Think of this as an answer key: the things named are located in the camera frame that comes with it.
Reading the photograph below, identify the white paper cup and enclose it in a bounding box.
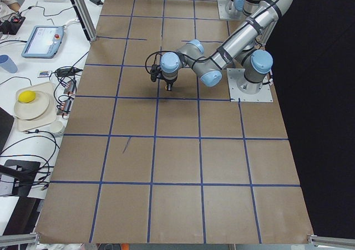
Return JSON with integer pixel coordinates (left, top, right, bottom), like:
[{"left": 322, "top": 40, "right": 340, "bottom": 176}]
[{"left": 49, "top": 121, "right": 65, "bottom": 137}]

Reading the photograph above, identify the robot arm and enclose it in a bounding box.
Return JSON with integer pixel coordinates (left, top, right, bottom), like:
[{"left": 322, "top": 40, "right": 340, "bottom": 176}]
[{"left": 148, "top": 0, "right": 293, "bottom": 94}]

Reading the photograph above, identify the yellow lemon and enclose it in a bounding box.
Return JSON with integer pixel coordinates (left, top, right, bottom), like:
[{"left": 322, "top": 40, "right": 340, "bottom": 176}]
[{"left": 18, "top": 90, "right": 36, "bottom": 103}]

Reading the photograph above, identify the teach pendant tablet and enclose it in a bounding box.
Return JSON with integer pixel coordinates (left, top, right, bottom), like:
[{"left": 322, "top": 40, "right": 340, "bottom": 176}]
[{"left": 21, "top": 25, "right": 64, "bottom": 59}]

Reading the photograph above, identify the aluminium frame post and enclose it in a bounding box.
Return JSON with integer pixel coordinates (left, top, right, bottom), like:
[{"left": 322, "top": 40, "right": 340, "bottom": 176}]
[{"left": 70, "top": 0, "right": 97, "bottom": 42}]

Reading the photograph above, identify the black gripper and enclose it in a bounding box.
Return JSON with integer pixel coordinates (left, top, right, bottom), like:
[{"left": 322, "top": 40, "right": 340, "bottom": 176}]
[{"left": 164, "top": 77, "right": 175, "bottom": 91}]

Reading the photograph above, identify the blue plastic cup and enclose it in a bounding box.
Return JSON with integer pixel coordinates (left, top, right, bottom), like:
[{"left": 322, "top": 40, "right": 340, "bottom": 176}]
[{"left": 0, "top": 54, "right": 18, "bottom": 73}]

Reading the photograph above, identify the black power adapter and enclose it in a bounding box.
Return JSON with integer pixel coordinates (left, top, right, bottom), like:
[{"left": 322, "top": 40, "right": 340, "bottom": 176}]
[{"left": 89, "top": 0, "right": 103, "bottom": 6}]

